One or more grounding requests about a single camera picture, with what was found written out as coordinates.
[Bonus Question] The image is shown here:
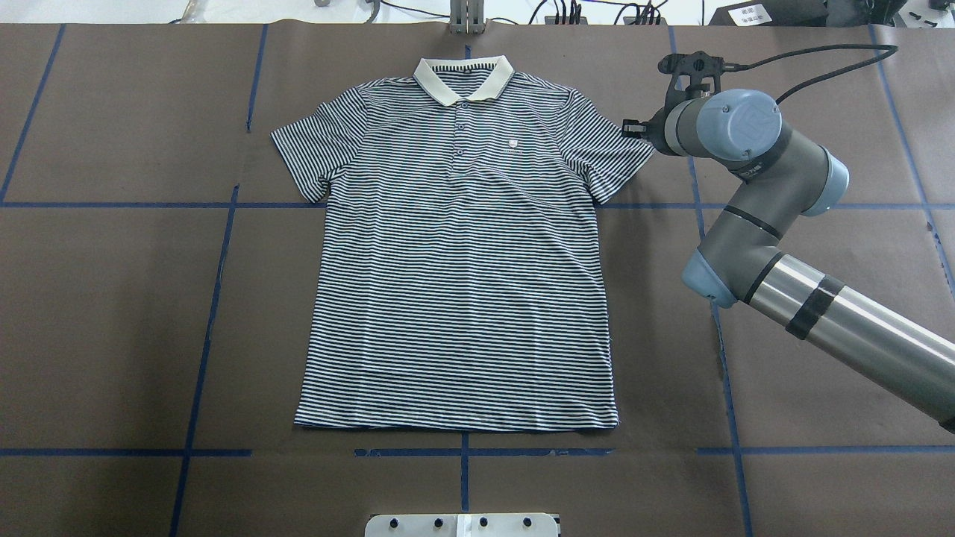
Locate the aluminium frame post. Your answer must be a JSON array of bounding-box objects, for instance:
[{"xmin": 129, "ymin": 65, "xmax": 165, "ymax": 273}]
[{"xmin": 449, "ymin": 0, "xmax": 486, "ymax": 35}]

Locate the striped polo shirt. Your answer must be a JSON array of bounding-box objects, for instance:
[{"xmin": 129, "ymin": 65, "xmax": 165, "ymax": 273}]
[{"xmin": 272, "ymin": 57, "xmax": 654, "ymax": 433}]

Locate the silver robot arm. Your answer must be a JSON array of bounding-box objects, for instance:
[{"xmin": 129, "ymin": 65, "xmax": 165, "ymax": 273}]
[{"xmin": 621, "ymin": 89, "xmax": 954, "ymax": 433}]

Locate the black box with label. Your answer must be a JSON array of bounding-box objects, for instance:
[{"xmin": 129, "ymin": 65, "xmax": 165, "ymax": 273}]
[{"xmin": 706, "ymin": 1, "xmax": 874, "ymax": 28}]

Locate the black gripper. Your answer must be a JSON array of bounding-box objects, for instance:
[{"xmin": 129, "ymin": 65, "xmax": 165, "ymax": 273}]
[{"xmin": 621, "ymin": 107, "xmax": 672, "ymax": 155}]

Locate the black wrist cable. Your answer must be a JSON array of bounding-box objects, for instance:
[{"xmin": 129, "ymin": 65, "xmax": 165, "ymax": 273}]
[{"xmin": 716, "ymin": 43, "xmax": 899, "ymax": 105}]

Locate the white pedestal column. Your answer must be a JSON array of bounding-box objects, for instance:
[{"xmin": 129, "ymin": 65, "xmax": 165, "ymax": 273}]
[{"xmin": 364, "ymin": 512, "xmax": 562, "ymax": 536}]

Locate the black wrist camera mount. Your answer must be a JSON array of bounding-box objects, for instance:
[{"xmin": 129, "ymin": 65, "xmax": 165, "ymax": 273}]
[{"xmin": 656, "ymin": 51, "xmax": 725, "ymax": 107}]

